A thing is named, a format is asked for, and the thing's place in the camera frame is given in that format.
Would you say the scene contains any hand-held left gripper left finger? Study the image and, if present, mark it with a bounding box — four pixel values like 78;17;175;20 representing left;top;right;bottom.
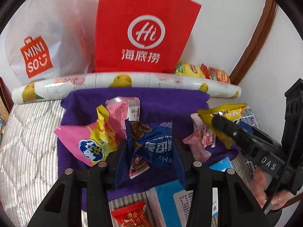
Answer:
27;139;128;227

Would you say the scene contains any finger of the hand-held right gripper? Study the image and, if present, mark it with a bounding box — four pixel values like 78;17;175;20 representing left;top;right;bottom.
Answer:
237;120;281;147
211;115;257;158

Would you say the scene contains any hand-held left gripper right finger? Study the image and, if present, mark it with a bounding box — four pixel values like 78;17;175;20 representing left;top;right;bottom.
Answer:
172;139;273;227

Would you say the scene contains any pink red-print snack packet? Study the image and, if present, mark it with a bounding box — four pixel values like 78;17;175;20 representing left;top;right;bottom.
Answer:
183;113;217;162

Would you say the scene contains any blue snack packet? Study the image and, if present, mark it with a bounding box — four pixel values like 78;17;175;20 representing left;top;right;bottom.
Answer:
125;119;174;169

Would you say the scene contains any pink white-label snack packet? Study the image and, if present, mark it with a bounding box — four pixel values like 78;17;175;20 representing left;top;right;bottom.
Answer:
105;96;141;133

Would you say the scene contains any person's right hand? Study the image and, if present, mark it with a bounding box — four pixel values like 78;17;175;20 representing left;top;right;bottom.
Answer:
250;169;294;210

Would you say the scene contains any small red white snack packet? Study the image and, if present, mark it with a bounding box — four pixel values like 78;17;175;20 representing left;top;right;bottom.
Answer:
129;157;150;179

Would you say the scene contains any grey checked pillow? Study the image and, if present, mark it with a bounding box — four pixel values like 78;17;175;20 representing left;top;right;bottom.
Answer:
237;106;261;133

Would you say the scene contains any light blue box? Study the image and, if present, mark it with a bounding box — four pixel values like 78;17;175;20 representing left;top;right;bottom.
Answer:
155;157;233;227

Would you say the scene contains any pale pink snack packet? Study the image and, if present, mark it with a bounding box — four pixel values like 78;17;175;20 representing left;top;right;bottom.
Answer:
145;189;164;227

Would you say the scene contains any pink and yellow snack packet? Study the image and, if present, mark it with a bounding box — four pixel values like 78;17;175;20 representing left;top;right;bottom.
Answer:
54;104;123;167

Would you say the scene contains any orange chip bag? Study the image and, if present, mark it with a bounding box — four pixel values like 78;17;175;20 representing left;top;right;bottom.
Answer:
201;64;230;84

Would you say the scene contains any purple cloth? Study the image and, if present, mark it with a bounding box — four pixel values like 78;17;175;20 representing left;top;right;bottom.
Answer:
58;87;239;208

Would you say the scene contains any yellow chip bag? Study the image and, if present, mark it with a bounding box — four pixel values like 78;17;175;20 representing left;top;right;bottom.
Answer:
174;62;205;78

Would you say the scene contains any striped bed sheet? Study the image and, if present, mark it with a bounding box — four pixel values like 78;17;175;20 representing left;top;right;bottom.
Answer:
0;97;258;227

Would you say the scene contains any fruit-print paper roll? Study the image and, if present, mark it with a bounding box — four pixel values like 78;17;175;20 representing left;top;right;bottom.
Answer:
12;72;242;103

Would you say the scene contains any red paper bag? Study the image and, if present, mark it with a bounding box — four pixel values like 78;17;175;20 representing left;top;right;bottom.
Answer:
95;0;202;74

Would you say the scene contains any brown patterned box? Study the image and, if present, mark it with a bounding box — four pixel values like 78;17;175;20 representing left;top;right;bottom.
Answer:
0;77;15;114

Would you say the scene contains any white shopping bag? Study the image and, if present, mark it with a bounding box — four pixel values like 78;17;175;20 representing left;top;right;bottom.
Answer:
5;0;95;86

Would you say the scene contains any wooden door frame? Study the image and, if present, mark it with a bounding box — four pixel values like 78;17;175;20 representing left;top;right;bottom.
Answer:
229;0;277;86

